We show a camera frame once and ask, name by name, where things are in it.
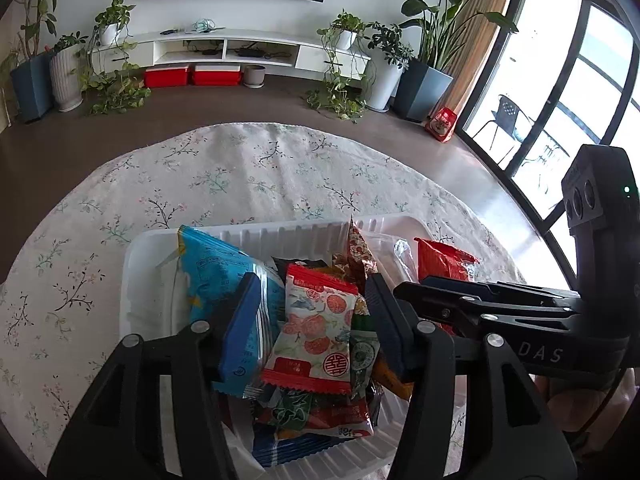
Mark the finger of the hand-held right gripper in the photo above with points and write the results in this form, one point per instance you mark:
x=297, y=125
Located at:
x=450, y=305
x=500, y=287

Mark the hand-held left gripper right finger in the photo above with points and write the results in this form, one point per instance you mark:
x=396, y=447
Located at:
x=387, y=325

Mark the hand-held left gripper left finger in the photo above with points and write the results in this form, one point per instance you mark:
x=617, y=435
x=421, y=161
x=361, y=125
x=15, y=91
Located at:
x=245, y=330

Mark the small green snack packet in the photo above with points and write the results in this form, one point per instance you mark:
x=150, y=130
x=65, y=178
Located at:
x=362, y=355

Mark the orange snack packet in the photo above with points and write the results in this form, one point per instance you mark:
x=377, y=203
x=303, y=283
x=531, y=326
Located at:
x=395, y=382

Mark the white red fruit-print packet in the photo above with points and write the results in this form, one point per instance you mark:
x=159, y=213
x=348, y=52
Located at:
x=310, y=330

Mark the light blue snack bag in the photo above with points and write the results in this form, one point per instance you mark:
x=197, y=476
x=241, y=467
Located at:
x=210, y=270

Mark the clear plastic packet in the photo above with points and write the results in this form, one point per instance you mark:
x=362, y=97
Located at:
x=395, y=250

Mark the gold patterned snack packet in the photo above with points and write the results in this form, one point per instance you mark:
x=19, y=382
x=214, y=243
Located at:
x=357, y=255

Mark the black snack packet white label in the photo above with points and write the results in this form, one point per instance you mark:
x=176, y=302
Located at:
x=300, y=265

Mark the white ribbed plastic tray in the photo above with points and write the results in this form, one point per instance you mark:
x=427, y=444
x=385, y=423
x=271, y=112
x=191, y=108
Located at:
x=280, y=235

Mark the red green patterned snack packet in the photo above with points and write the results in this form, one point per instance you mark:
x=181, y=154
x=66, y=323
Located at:
x=320, y=412

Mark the blue and yellow snack packet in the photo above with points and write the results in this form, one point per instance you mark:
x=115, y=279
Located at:
x=300, y=450

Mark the person's right hand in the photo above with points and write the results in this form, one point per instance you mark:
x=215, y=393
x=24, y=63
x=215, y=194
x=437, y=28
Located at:
x=570, y=402

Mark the black outdoor chair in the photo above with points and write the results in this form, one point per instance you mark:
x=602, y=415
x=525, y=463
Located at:
x=505, y=115

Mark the red gift bag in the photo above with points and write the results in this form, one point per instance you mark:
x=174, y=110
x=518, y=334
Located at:
x=441, y=125

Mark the broad-leaf plant in grey-blue pot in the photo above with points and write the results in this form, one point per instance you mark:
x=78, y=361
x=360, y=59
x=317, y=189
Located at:
x=425, y=90

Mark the black framed glass door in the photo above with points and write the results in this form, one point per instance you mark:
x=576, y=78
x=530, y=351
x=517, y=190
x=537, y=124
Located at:
x=505, y=50

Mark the plant in tall white pot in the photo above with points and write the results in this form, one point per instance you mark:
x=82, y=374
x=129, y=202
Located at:
x=385, y=82

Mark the beige curtain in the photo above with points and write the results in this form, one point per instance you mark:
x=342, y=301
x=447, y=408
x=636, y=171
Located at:
x=485, y=45

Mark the small grey empty pot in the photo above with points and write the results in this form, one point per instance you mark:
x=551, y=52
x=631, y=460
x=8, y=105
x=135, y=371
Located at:
x=255, y=76

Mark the red storage box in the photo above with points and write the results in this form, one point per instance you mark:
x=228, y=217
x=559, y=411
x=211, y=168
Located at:
x=166, y=77
x=217, y=75

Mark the black router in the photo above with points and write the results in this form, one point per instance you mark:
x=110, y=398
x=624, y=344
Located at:
x=248, y=52

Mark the trailing pothos in white pot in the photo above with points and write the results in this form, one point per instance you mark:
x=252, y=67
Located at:
x=345, y=37
x=109, y=32

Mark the white television cabinet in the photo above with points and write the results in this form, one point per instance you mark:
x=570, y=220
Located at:
x=280, y=37

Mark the plant in white ribbed pot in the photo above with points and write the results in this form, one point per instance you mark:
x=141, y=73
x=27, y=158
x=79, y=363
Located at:
x=67, y=82

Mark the leafy tree in blue pot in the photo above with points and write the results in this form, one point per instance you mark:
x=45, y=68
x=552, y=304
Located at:
x=32, y=87

